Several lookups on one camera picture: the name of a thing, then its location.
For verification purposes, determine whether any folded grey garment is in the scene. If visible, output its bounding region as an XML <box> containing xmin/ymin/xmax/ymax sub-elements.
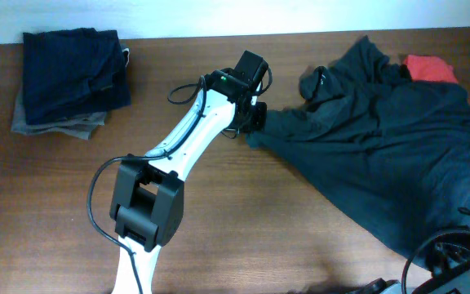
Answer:
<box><xmin>10</xmin><ymin>43</ymin><xmax>131</xmax><ymax>140</ymax></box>

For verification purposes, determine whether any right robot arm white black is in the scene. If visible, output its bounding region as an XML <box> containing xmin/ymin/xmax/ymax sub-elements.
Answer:
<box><xmin>350</xmin><ymin>207</ymin><xmax>470</xmax><ymax>294</ymax></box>

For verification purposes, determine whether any dark green t-shirt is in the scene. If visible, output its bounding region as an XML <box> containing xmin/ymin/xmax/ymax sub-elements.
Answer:
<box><xmin>246</xmin><ymin>38</ymin><xmax>470</xmax><ymax>268</ymax></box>

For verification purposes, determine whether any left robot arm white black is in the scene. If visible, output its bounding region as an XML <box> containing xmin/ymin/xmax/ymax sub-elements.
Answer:
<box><xmin>109</xmin><ymin>51</ymin><xmax>272</xmax><ymax>293</ymax></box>

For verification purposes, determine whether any folded navy blue garment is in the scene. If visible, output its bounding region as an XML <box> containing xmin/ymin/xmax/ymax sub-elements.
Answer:
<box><xmin>22</xmin><ymin>28</ymin><xmax>131</xmax><ymax>125</ymax></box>

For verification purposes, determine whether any red garment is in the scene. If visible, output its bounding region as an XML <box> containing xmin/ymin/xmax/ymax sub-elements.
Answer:
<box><xmin>402</xmin><ymin>55</ymin><xmax>459</xmax><ymax>84</ymax></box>

